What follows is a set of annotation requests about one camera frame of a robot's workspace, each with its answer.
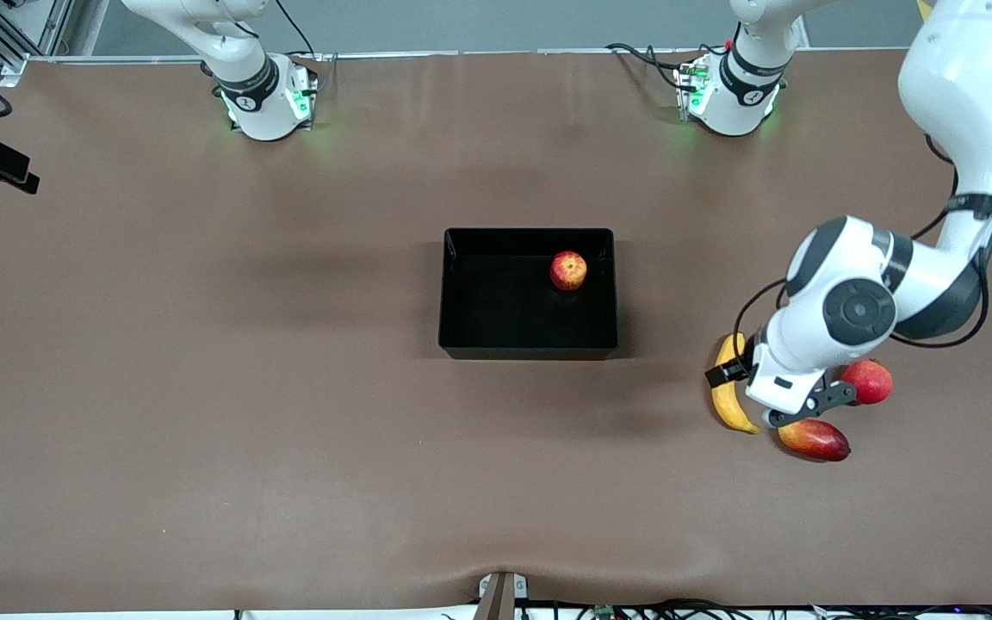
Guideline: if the yellow banana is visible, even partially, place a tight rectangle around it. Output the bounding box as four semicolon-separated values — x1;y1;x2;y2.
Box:
710;332;762;435

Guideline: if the red yellow apple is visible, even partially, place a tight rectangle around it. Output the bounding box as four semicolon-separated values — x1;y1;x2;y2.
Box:
549;250;589;293

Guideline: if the black plastic box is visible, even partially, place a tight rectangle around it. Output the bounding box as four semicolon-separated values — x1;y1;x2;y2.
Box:
437;227;620;361

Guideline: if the red yellow mango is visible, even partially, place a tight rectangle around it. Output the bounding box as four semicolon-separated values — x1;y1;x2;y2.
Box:
777;418;852;463

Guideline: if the red pomegranate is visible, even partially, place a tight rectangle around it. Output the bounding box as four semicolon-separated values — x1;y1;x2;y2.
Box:
840;358;895;406

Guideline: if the brown table mat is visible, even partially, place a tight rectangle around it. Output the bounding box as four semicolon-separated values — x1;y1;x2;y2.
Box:
0;50;992;614

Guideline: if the black cable bundle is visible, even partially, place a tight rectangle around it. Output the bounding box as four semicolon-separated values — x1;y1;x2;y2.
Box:
522;598;992;620

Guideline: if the grey metal clamp bracket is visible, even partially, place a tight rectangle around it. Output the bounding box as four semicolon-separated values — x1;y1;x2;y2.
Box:
474;571;530;620

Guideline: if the black base power cable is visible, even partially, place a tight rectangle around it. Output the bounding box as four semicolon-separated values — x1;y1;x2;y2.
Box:
605;41;688;92
276;0;326;63

